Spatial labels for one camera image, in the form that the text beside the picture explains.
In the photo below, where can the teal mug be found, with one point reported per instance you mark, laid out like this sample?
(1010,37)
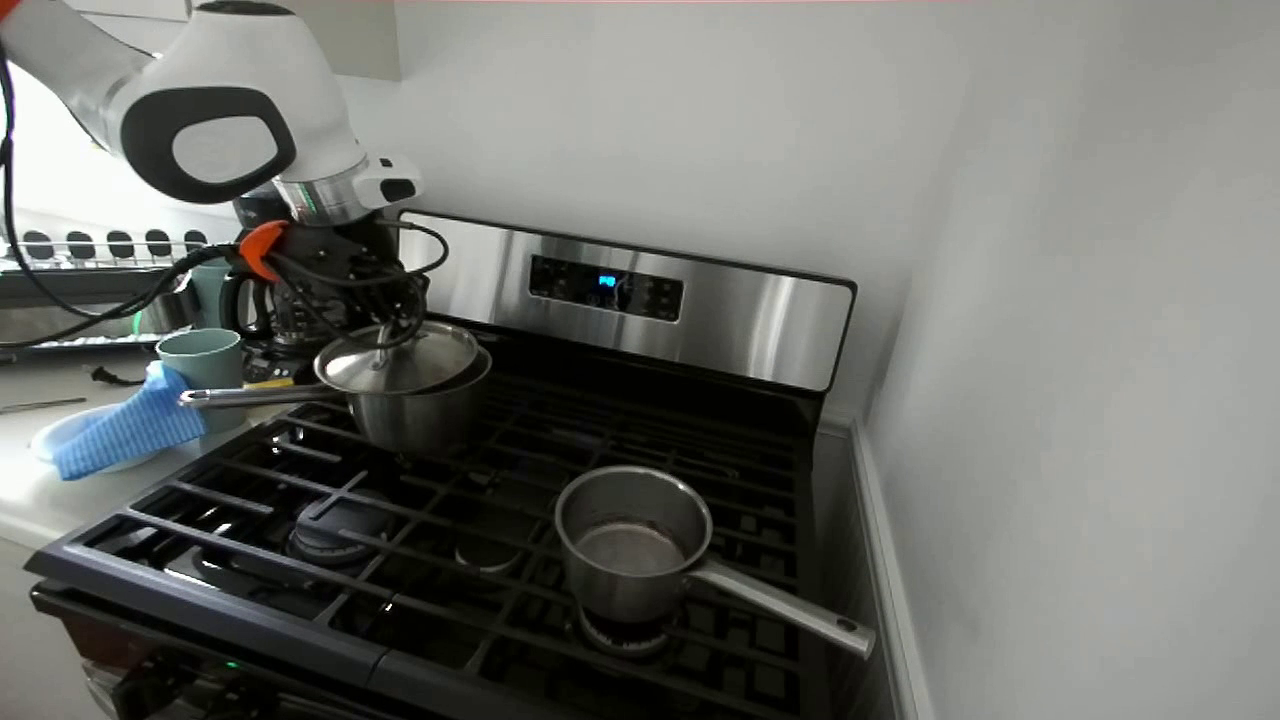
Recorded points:
(210,295)
(203,356)

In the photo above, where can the stainless steel countertop appliance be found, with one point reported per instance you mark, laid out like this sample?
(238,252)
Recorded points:
(82,286)

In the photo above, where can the stainless steel gas stove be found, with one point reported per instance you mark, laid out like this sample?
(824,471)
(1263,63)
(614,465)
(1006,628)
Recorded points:
(400,573)

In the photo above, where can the bright window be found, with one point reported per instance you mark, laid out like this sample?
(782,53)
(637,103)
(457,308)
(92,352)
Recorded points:
(55,173)

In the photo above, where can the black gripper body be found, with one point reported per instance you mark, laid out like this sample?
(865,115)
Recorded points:
(352,265)

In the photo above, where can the black stove control display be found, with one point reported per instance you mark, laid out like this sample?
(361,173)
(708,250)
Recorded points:
(607,286)

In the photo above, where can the blue cloth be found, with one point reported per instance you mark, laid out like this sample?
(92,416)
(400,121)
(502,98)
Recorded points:
(122,430)

